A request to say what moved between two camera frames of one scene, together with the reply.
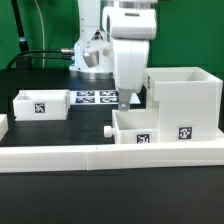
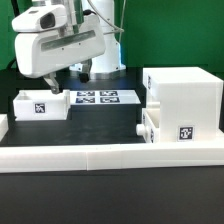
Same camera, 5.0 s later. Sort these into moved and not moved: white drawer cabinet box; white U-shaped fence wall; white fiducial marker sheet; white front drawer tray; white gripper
Moved: white front drawer tray; white gripper
Not moved: white fiducial marker sheet; white drawer cabinet box; white U-shaped fence wall
